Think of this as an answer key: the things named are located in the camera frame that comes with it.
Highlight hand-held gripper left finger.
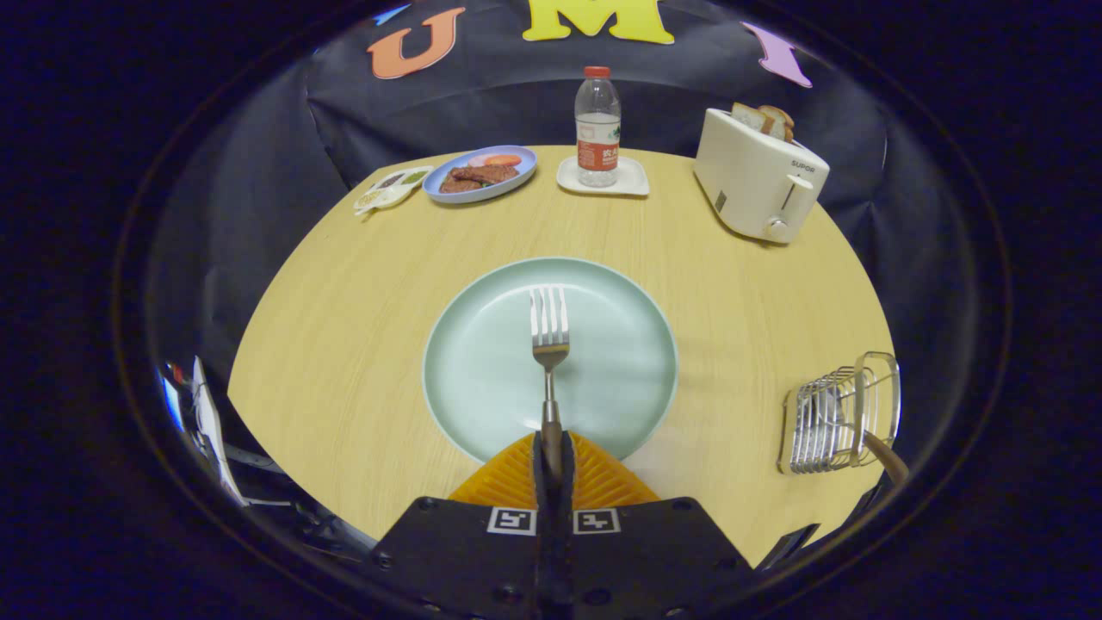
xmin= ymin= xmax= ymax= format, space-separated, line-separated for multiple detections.
xmin=366 ymin=431 xmax=557 ymax=620

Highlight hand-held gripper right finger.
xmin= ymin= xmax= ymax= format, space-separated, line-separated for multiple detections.
xmin=556 ymin=431 xmax=754 ymax=620

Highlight wooden handled metal fork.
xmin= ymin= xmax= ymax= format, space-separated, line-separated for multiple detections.
xmin=529 ymin=285 xmax=571 ymax=483

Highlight wooden handled metal spoon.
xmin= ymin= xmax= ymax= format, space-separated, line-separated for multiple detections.
xmin=861 ymin=429 xmax=910 ymax=485

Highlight pale green round plate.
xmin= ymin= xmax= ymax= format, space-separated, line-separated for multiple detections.
xmin=422 ymin=257 xmax=679 ymax=466

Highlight blue plate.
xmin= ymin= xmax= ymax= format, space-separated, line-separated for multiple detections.
xmin=422 ymin=145 xmax=538 ymax=205

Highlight white divided sauce dish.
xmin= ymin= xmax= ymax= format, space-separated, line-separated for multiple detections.
xmin=353 ymin=165 xmax=434 ymax=216

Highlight white square coaster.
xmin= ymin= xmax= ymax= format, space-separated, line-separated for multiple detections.
xmin=556 ymin=155 xmax=650 ymax=197

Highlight brown meat slices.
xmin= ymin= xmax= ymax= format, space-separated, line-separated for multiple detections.
xmin=439 ymin=164 xmax=520 ymax=194

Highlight cream white toaster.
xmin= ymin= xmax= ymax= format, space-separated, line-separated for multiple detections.
xmin=693 ymin=108 xmax=831 ymax=245

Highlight clear water bottle red cap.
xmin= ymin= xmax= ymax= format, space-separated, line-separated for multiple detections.
xmin=574 ymin=66 xmax=622 ymax=189

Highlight metal wire drainer basket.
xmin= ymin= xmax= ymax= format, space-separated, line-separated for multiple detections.
xmin=777 ymin=351 xmax=902 ymax=476

